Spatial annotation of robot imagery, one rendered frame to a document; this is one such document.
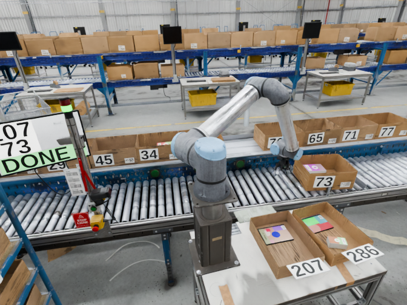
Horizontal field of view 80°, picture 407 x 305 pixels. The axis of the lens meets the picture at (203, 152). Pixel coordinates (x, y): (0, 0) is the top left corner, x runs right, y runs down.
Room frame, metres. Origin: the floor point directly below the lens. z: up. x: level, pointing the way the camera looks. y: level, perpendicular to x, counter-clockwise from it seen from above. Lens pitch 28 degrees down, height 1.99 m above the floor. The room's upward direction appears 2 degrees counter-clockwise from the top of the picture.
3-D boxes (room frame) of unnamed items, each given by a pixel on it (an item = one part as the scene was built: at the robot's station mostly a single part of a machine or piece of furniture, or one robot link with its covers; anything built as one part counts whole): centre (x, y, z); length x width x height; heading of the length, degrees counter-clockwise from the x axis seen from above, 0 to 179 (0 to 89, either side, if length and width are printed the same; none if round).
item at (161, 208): (1.60, 0.36, 0.72); 0.52 x 0.05 x 0.05; 9
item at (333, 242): (1.04, -0.80, 0.78); 0.10 x 0.06 x 0.05; 79
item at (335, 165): (1.75, -1.01, 0.83); 0.39 x 0.29 x 0.17; 92
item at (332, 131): (2.28, -1.13, 0.96); 0.39 x 0.29 x 0.17; 99
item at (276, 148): (1.67, -0.59, 1.12); 0.12 x 0.12 x 0.09; 39
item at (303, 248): (1.05, -0.47, 0.80); 0.38 x 0.28 x 0.10; 13
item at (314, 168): (1.83, -0.98, 0.79); 0.16 x 0.11 x 0.07; 92
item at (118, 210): (1.55, 0.68, 0.72); 0.52 x 0.05 x 0.05; 9
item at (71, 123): (1.26, 0.72, 1.11); 0.12 x 0.05 x 0.88; 99
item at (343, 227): (1.12, -0.78, 0.80); 0.38 x 0.28 x 0.10; 17
